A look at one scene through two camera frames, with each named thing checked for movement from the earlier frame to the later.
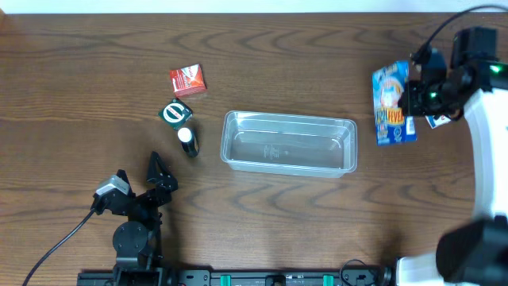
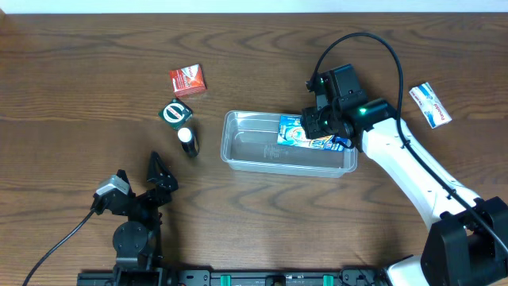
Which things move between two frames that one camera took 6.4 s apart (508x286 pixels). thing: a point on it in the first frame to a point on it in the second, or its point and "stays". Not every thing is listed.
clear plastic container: (288, 144) stays
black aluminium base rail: (159, 276) stays
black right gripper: (409, 102) to (314, 126)
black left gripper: (147, 195) stays
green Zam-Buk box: (176, 114) stays
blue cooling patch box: (391, 125) to (290, 132)
